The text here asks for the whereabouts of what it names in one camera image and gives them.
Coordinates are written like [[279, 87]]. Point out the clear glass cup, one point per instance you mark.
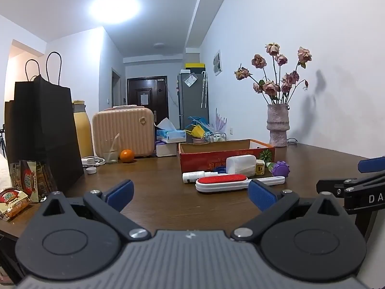
[[110, 156]]

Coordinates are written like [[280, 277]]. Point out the small white bottle cap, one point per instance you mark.
[[90, 170]]

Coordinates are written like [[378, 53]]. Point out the white charger adapter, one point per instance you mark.
[[260, 168]]

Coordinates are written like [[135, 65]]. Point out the blue tissue box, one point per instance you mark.
[[170, 134]]

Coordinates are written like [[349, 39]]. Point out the yellow watering can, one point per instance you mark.
[[197, 131]]

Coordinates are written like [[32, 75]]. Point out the round ceiling lamp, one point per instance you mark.
[[115, 7]]

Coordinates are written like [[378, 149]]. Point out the dark brown door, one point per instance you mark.
[[147, 108]]

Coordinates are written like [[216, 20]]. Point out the blue folded kite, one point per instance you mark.
[[198, 121]]

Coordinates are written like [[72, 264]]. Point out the eyeglasses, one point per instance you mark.
[[292, 141]]

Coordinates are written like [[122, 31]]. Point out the yellow box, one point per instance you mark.
[[195, 66]]

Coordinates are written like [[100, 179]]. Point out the white tube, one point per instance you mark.
[[195, 176]]

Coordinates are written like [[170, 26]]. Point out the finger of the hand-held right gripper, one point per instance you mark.
[[331, 185], [371, 165]]

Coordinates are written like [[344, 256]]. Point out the small cart with bottles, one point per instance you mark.
[[216, 137]]

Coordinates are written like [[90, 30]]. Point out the wall picture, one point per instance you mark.
[[217, 63]]

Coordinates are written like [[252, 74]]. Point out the white plastic container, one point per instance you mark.
[[240, 164]]

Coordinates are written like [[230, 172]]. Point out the black paper bag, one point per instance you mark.
[[42, 126]]

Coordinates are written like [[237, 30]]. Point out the pale purple feather decoration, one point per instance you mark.
[[221, 122]]

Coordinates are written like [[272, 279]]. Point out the black tripod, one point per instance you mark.
[[2, 144]]

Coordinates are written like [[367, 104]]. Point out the dried pink roses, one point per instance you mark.
[[272, 88]]

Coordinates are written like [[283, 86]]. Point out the grey inner door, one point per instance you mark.
[[116, 88]]

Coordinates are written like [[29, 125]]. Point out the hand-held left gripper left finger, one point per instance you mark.
[[120, 195]]

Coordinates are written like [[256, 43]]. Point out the yellow thermos jug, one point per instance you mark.
[[83, 129]]

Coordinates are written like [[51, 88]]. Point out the red and white lint brush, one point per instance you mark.
[[222, 179]]

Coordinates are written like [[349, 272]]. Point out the orange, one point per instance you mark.
[[127, 156]]

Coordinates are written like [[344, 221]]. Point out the pink flower pot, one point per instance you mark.
[[198, 140]]

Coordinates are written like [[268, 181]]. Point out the clear plastic bag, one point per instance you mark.
[[190, 79]]

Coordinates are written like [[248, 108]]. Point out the red cardboard box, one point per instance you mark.
[[195, 160]]

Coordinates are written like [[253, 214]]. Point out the grey refrigerator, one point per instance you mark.
[[192, 108]]

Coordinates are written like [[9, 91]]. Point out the white folded umbrella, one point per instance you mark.
[[204, 90]]

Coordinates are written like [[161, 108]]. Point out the blue ridged cap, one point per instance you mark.
[[219, 170]]

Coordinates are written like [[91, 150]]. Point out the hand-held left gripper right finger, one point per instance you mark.
[[261, 195]]

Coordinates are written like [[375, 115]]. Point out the white box with purple lid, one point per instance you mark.
[[165, 150]]

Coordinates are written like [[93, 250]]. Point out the purple ridged cap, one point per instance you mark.
[[281, 169]]

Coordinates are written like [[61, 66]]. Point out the clear striped snack packet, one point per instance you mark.
[[28, 180]]

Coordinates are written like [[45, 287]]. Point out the small ceiling lamp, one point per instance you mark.
[[159, 45]]

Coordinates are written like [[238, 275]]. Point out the pink ribbed suitcase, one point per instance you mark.
[[123, 129]]

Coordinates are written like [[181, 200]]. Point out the pink stone vase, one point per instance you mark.
[[278, 126]]

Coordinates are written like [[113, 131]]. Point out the white paper notice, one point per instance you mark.
[[144, 98]]

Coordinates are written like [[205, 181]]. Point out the orange snack packet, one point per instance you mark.
[[13, 204]]

